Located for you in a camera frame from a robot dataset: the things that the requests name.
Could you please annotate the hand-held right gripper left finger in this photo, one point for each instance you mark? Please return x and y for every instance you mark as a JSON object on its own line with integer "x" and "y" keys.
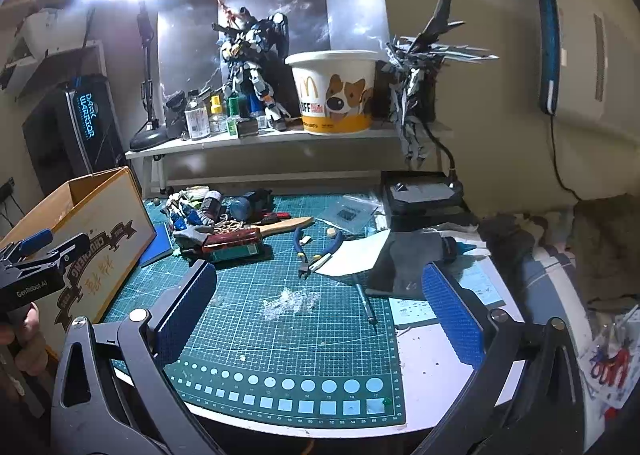
{"x": 185, "y": 307}

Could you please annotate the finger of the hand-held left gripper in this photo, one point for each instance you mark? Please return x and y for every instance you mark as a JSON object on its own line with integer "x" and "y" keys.
{"x": 70, "y": 245}
{"x": 35, "y": 238}

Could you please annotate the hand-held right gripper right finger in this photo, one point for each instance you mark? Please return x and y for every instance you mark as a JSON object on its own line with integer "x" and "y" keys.
{"x": 450, "y": 310}

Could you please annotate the brown cardboard box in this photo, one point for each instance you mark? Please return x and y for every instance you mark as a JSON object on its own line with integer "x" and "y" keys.
{"x": 100, "y": 255}

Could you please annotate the grey sock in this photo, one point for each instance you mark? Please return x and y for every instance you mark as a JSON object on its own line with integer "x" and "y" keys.
{"x": 400, "y": 265}

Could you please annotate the black spray can pink cap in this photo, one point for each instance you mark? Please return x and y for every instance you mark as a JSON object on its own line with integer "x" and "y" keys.
{"x": 212, "y": 202}

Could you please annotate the person's left hand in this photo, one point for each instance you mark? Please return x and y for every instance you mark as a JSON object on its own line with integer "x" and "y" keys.
{"x": 35, "y": 360}

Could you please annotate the light blue printed sheet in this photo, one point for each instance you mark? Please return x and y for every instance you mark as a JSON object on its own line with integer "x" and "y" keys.
{"x": 480, "y": 285}

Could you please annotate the blue tipped glue bottle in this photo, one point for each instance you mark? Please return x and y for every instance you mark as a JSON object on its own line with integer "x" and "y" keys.
{"x": 455, "y": 248}

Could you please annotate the blue flat pad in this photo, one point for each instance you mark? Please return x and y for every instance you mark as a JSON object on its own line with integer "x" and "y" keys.
{"x": 157, "y": 245}

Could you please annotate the grey hobby knife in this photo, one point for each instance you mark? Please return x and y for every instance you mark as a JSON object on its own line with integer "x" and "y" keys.
{"x": 367, "y": 307}

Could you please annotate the red-brown patterned box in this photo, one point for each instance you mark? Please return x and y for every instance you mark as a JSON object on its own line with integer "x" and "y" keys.
{"x": 232, "y": 240}

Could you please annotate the green flat box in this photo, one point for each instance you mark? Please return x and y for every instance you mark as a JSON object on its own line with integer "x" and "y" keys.
{"x": 250, "y": 253}

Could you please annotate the grey striped bedding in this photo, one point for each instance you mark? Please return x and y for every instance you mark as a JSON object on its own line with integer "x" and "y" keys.
{"x": 550, "y": 280}

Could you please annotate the pile of plastic shavings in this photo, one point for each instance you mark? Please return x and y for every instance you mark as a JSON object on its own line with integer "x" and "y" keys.
{"x": 295, "y": 305}

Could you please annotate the black computer tower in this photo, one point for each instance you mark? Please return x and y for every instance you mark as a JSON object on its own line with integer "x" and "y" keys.
{"x": 75, "y": 135}

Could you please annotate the black flat box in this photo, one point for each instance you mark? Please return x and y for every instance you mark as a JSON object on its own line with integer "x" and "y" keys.
{"x": 420, "y": 200}

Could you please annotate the white paper sheet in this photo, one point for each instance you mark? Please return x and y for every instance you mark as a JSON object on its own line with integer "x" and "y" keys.
{"x": 350, "y": 255}

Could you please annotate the yellowish wrapped packet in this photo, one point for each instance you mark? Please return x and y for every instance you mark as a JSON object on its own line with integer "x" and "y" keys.
{"x": 200, "y": 192}

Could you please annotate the blue capped dark container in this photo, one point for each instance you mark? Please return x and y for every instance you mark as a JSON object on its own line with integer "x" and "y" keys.
{"x": 245, "y": 205}

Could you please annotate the green cutting mat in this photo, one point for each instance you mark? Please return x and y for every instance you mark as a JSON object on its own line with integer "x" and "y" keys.
{"x": 300, "y": 345}

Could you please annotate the red black utility knife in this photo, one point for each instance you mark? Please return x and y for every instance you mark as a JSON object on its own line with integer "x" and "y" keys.
{"x": 272, "y": 218}

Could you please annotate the black desk lamp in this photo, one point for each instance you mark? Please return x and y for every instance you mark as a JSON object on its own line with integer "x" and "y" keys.
{"x": 148, "y": 139}

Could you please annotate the clear plastic parts bag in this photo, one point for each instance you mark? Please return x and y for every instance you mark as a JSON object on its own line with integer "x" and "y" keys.
{"x": 350, "y": 212}

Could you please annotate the small black device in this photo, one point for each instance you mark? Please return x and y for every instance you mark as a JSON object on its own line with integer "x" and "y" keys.
{"x": 175, "y": 115}

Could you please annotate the clear bottle white label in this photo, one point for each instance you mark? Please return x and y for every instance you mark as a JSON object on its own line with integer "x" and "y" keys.
{"x": 197, "y": 120}

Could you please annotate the small dark jar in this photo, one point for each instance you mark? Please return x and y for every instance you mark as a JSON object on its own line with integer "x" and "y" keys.
{"x": 248, "y": 127}

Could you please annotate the white shelf riser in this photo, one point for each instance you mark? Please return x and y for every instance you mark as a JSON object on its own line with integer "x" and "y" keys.
{"x": 280, "y": 137}

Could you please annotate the small bottle yellow cap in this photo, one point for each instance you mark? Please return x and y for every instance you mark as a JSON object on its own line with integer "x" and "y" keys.
{"x": 217, "y": 115}

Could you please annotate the green bottle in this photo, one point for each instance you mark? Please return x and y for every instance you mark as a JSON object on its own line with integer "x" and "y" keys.
{"x": 237, "y": 105}

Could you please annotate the dark winged robot model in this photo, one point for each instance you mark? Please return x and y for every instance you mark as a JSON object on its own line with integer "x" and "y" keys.
{"x": 415, "y": 85}

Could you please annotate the dog print paper bucket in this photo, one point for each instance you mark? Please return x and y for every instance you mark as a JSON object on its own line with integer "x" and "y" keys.
{"x": 340, "y": 95}

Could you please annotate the white blue robot model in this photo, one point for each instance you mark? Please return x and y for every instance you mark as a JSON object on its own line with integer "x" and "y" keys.
{"x": 250, "y": 65}

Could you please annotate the white wall shelf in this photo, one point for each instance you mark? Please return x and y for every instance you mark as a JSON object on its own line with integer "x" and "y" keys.
{"x": 50, "y": 30}

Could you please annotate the white wall appliance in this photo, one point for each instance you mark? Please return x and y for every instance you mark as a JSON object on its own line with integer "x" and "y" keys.
{"x": 590, "y": 75}

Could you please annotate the black blue wall panel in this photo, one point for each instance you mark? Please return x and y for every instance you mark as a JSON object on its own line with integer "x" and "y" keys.
{"x": 546, "y": 35}

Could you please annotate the dark wall poster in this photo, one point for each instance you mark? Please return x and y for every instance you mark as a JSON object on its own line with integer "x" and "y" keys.
{"x": 300, "y": 0}

